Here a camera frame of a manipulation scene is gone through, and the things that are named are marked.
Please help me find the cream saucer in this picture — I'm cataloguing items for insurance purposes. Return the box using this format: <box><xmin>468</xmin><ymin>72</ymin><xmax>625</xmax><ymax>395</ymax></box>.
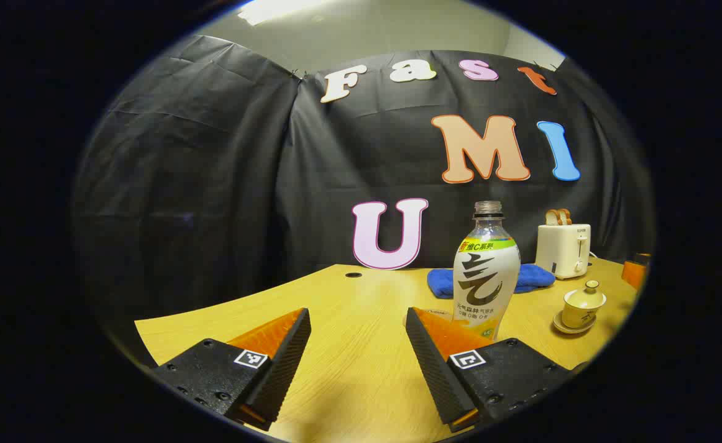
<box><xmin>552</xmin><ymin>310</ymin><xmax>598</xmax><ymax>336</ymax></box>

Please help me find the cream teacup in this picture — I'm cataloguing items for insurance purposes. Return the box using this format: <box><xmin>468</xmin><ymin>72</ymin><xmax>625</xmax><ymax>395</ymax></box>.
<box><xmin>561</xmin><ymin>301</ymin><xmax>603</xmax><ymax>329</ymax></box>

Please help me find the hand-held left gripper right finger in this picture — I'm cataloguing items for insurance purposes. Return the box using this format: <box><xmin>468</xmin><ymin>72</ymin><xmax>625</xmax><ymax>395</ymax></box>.
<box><xmin>404</xmin><ymin>306</ymin><xmax>577</xmax><ymax>434</ymax></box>

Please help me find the clear water bottle white label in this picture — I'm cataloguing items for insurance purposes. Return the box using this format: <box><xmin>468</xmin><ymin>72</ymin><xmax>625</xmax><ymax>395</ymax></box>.
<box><xmin>452</xmin><ymin>201</ymin><xmax>521</xmax><ymax>341</ymax></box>

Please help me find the cream toaster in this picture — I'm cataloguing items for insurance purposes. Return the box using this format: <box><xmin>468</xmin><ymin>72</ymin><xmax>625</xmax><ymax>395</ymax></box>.
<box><xmin>534</xmin><ymin>223</ymin><xmax>592</xmax><ymax>281</ymax></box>

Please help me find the cream teacup lid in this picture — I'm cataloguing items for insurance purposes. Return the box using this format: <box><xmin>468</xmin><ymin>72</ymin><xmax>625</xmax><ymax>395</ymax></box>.
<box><xmin>562</xmin><ymin>280</ymin><xmax>608</xmax><ymax>311</ymax></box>

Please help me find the blue towel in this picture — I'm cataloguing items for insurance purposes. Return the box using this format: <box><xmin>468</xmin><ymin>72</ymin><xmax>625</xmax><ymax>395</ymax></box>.
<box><xmin>427</xmin><ymin>263</ymin><xmax>556</xmax><ymax>300</ymax></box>

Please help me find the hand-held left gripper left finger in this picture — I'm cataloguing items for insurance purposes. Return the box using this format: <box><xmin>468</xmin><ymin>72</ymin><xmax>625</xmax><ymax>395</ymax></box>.
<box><xmin>151</xmin><ymin>307</ymin><xmax>312</xmax><ymax>432</ymax></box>

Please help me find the black backdrop cloth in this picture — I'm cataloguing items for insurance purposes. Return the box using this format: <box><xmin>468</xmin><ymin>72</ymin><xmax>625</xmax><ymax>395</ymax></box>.
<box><xmin>71</xmin><ymin>34</ymin><xmax>656</xmax><ymax>348</ymax></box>

